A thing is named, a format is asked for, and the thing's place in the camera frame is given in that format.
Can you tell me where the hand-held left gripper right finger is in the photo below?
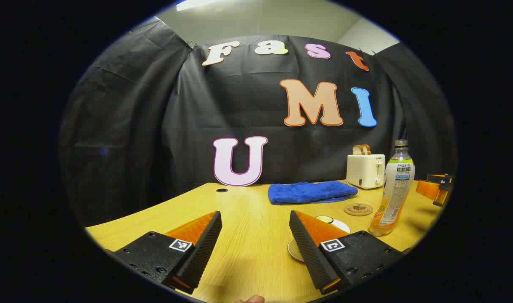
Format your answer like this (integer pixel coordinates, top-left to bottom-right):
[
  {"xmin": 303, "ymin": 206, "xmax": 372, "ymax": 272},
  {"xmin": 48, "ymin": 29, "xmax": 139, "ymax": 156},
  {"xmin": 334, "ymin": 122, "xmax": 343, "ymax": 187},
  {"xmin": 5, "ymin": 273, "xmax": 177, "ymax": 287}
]
[{"xmin": 289, "ymin": 210, "xmax": 404, "ymax": 295}]

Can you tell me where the white toaster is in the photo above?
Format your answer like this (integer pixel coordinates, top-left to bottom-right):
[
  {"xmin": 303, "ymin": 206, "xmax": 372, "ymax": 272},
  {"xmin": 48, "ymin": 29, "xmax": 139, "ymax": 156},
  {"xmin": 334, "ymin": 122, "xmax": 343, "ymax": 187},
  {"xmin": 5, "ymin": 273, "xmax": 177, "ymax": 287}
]
[{"xmin": 346, "ymin": 154, "xmax": 386, "ymax": 190}]

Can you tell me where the clear water bottle white label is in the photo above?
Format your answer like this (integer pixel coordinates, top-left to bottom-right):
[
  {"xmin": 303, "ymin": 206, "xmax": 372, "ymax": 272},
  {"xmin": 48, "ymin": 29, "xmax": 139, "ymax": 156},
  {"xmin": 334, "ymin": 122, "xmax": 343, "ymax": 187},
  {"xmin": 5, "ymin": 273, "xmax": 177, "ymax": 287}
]
[{"xmin": 369, "ymin": 139, "xmax": 415, "ymax": 237}]

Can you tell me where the blue towel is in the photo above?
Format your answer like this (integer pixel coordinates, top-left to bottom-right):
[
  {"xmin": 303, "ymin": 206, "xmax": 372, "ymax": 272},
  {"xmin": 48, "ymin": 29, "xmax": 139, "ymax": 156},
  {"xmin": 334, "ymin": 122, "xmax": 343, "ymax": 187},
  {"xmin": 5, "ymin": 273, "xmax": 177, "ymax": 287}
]
[{"xmin": 268, "ymin": 181, "xmax": 359, "ymax": 205}]

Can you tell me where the round cork coaster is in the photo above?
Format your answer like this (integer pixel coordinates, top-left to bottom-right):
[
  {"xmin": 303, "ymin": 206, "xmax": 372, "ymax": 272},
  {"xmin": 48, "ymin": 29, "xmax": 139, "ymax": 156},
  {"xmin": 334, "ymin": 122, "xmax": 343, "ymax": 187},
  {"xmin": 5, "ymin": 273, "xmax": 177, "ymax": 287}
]
[{"xmin": 344, "ymin": 203, "xmax": 374, "ymax": 217}]

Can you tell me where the black backdrop cloth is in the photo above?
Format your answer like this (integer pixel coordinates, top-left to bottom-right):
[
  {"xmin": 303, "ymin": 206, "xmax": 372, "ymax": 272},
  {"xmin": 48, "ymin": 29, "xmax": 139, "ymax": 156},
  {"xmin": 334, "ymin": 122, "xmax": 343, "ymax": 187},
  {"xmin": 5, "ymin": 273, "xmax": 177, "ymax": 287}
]
[{"xmin": 59, "ymin": 17, "xmax": 457, "ymax": 228}]

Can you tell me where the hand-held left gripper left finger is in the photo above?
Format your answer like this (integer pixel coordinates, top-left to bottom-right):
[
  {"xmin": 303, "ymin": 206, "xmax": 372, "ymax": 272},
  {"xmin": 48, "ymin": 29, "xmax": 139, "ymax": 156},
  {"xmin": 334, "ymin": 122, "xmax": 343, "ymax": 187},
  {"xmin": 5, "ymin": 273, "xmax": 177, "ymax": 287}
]
[{"xmin": 109, "ymin": 210, "xmax": 222, "ymax": 295}]

